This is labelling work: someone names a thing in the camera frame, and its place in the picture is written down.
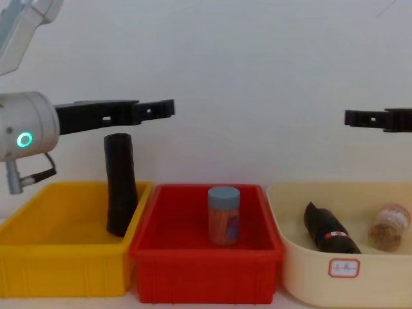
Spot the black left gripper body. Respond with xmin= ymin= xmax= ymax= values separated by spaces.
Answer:
xmin=53 ymin=99 xmax=142 ymax=136

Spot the plain black bag roll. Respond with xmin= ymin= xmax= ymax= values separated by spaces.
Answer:
xmin=103 ymin=132 xmax=140 ymax=238

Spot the clear jar of toothpicks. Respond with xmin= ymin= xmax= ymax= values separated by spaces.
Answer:
xmin=367 ymin=203 xmax=412 ymax=253

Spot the black bag roll with label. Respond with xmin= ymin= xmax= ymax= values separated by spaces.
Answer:
xmin=303 ymin=201 xmax=363 ymax=256

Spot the toothpick jar with grey lid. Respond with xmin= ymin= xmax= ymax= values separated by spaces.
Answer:
xmin=207 ymin=186 xmax=241 ymax=248

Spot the white label with red border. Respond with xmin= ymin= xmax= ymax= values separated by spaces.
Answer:
xmin=328 ymin=257 xmax=361 ymax=279

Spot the yellow plastic bin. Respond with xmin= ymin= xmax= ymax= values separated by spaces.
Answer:
xmin=0 ymin=181 xmax=154 ymax=299

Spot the cream plastic bin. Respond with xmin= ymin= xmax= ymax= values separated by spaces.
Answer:
xmin=266 ymin=181 xmax=412 ymax=308

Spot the red plastic bin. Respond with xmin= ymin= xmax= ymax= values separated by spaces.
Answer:
xmin=129 ymin=183 xmax=286 ymax=305

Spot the thin dark wrist cable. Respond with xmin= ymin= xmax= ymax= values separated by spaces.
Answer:
xmin=19 ymin=152 xmax=59 ymax=187

